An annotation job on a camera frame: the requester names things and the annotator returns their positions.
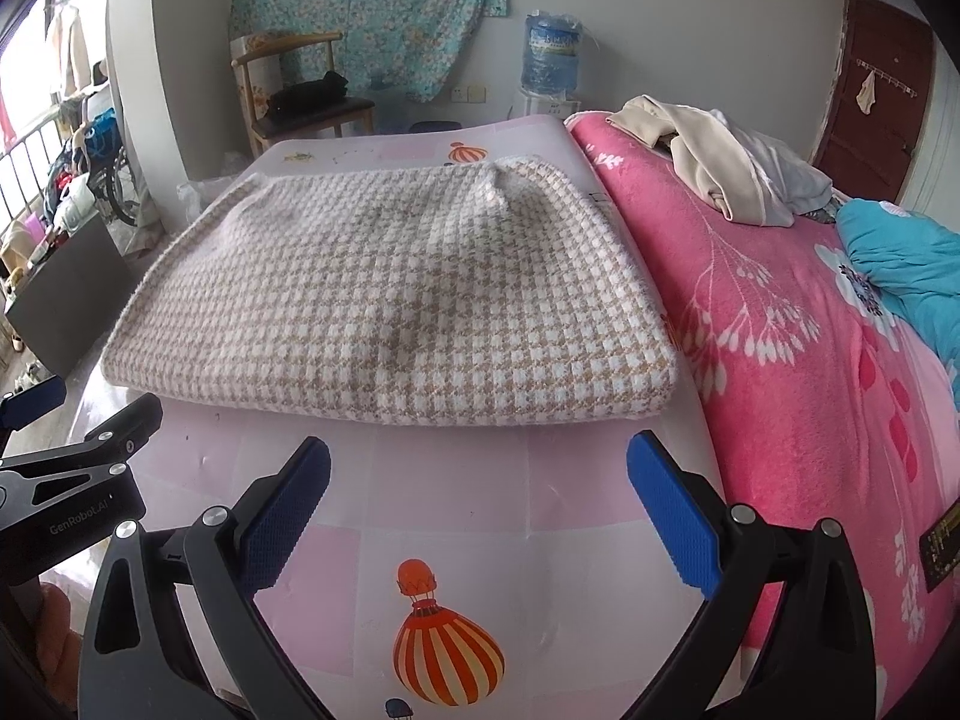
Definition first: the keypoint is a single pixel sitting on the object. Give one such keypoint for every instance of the metal window grille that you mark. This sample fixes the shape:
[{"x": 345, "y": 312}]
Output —
[{"x": 22, "y": 165}]

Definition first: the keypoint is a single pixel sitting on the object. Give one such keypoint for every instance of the brown wooden door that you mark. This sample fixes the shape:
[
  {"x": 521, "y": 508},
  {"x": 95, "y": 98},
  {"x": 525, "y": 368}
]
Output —
[{"x": 877, "y": 150}]

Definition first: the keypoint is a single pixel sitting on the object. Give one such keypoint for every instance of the blue quilt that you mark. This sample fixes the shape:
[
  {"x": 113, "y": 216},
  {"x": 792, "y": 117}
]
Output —
[{"x": 915, "y": 262}]

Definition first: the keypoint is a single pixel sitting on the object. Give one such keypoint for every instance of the blue bag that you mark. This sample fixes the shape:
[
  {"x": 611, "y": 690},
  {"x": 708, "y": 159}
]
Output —
[{"x": 100, "y": 133}]

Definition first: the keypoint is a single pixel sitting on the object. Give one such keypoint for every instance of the hanging beige coat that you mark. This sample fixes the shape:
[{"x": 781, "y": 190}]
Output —
[{"x": 75, "y": 52}]

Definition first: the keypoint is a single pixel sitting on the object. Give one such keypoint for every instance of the blue water jug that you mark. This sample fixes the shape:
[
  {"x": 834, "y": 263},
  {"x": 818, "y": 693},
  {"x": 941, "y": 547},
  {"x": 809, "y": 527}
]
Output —
[{"x": 551, "y": 52}]

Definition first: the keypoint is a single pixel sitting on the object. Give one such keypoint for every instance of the teal floral hanging cloth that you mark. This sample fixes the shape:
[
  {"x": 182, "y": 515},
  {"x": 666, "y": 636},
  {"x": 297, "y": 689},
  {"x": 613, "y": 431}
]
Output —
[{"x": 360, "y": 7}]

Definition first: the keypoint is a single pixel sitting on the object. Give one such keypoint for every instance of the beige garment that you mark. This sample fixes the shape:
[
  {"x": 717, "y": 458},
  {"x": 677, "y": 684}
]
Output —
[{"x": 712, "y": 165}]

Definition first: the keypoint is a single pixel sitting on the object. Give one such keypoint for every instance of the wooden chair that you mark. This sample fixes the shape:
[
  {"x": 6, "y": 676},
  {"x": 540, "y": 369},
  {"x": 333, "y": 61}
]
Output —
[{"x": 356, "y": 111}]

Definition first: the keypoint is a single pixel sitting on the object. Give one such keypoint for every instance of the white door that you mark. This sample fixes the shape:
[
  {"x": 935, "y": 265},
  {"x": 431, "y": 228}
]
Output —
[{"x": 937, "y": 180}]

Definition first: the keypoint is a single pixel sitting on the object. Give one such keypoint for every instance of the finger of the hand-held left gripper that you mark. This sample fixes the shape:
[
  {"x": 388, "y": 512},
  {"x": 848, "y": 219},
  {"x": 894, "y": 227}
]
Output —
[
  {"x": 34, "y": 397},
  {"x": 120, "y": 427}
]

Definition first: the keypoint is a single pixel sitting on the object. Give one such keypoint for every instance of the small hanging beige cloth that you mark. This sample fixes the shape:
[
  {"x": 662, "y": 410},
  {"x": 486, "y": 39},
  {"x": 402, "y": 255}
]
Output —
[{"x": 867, "y": 96}]

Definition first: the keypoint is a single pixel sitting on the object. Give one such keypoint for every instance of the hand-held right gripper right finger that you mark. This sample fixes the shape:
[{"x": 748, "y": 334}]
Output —
[{"x": 675, "y": 514}]

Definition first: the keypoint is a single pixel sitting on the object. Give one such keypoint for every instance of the light grey garment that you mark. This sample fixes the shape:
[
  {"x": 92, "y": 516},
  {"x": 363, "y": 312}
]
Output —
[{"x": 795, "y": 180}]

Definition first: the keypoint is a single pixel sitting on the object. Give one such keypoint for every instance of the wheelchair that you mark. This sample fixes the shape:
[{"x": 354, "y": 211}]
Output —
[{"x": 112, "y": 191}]

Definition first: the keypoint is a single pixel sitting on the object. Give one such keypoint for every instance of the metal hook rail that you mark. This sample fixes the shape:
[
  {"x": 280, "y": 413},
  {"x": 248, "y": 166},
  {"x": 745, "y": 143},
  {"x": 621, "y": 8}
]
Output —
[{"x": 892, "y": 79}]

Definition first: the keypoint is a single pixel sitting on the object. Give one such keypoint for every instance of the white plastic bag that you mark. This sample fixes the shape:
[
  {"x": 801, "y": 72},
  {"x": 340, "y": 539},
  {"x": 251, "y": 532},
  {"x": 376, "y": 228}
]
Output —
[{"x": 199, "y": 195}]

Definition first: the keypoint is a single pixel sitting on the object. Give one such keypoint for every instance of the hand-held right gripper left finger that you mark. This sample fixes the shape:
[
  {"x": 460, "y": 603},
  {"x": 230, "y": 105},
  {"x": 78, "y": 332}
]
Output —
[{"x": 289, "y": 514}]

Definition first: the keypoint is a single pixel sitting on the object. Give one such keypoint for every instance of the dark grey board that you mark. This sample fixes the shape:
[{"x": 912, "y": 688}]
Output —
[{"x": 67, "y": 292}]

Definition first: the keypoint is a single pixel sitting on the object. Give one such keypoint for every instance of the white wall socket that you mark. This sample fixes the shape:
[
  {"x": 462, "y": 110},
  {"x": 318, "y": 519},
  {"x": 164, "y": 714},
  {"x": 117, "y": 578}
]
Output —
[{"x": 469, "y": 93}]

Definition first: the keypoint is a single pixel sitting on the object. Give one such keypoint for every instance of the beige houndstooth fuzzy coat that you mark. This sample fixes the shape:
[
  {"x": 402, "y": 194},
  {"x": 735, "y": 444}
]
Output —
[{"x": 390, "y": 292}]

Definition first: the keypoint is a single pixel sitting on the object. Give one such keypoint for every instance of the black printed tag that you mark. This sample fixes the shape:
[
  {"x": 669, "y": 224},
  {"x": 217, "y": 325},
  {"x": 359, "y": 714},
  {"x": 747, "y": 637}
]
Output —
[{"x": 941, "y": 547}]

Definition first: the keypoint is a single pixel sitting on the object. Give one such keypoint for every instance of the white water dispenser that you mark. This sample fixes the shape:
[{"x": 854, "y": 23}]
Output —
[{"x": 540, "y": 106}]

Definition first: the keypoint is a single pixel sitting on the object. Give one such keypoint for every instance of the pink floral blanket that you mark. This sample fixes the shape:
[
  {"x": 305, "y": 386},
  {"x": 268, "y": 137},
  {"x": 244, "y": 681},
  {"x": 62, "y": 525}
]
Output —
[{"x": 787, "y": 390}]

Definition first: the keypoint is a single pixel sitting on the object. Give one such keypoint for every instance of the black bag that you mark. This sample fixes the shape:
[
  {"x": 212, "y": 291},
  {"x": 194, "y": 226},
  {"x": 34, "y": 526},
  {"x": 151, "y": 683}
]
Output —
[{"x": 307, "y": 94}]

